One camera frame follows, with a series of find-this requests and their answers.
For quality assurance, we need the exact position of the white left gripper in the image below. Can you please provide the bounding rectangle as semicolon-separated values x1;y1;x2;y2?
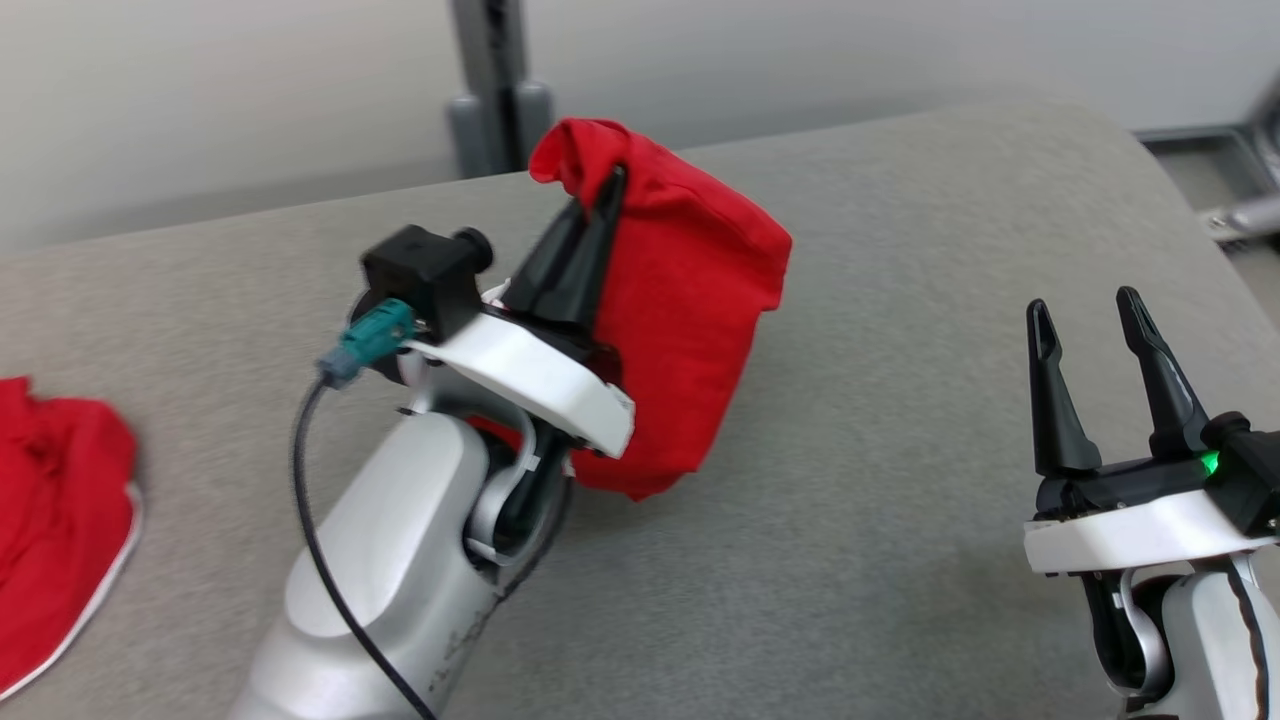
350;166;636;459

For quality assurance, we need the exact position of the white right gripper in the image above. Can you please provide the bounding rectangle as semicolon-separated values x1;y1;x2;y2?
1022;286;1280;576

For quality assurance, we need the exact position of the red lettered jersey top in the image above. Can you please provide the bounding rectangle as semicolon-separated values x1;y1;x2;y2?
468;117;794;502

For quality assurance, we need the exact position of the red shorts white trim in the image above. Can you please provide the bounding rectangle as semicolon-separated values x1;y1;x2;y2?
0;376;144;701

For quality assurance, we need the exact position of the chrome tube end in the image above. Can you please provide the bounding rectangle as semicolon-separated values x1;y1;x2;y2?
1205;195;1280;243

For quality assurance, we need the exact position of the grey partition post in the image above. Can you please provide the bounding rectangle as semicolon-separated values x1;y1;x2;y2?
445;0;554;179

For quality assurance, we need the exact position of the black left cable teal plug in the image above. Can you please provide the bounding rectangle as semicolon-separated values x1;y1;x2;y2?
290;298;441;720

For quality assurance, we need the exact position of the grey metal floor frame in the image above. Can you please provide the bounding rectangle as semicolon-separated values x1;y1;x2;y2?
1135;70;1280;216

